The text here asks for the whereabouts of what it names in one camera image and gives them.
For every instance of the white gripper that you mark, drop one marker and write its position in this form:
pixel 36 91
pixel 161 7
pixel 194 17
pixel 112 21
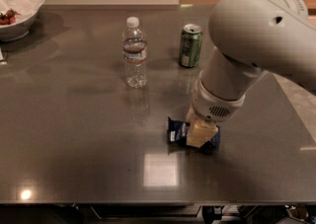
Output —
pixel 210 105

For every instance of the blue rxbar wrapper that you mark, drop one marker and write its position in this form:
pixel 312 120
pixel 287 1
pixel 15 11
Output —
pixel 178 132

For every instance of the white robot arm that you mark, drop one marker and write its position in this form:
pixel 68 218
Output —
pixel 250 38

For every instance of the clear plastic water bottle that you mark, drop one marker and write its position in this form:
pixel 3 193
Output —
pixel 135 53

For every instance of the green soda can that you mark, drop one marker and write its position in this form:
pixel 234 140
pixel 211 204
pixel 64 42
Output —
pixel 191 38

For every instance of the white bowl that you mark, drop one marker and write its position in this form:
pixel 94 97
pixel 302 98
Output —
pixel 19 29

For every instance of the red strawberries in bowl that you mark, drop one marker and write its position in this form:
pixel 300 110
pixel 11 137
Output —
pixel 8 18

